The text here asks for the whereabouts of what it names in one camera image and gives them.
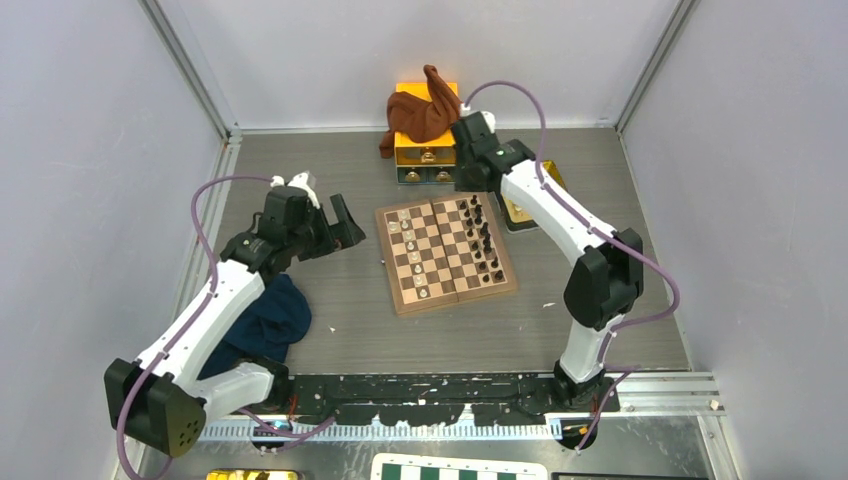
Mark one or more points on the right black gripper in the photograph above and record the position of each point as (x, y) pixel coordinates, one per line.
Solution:
(463, 184)

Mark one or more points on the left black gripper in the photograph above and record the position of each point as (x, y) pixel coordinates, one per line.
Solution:
(343, 235)

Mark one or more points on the yellow metal tray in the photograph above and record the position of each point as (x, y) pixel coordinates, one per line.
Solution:
(516, 219)

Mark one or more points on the wooden chess board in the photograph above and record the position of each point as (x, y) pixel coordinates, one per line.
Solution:
(458, 245)

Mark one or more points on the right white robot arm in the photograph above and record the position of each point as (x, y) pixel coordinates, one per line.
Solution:
(607, 276)

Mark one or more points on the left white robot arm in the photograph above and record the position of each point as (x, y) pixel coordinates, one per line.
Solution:
(160, 398)

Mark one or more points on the green white chess mat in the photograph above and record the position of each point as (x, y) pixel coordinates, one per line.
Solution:
(393, 466)

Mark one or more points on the brown cloth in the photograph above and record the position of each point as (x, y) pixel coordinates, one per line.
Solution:
(421, 120)

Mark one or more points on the yellow drawer box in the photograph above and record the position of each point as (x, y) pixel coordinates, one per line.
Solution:
(431, 162)

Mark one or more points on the dark blue cloth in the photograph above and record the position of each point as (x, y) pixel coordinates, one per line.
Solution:
(278, 318)

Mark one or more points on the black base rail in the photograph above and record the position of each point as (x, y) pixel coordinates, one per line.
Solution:
(493, 399)

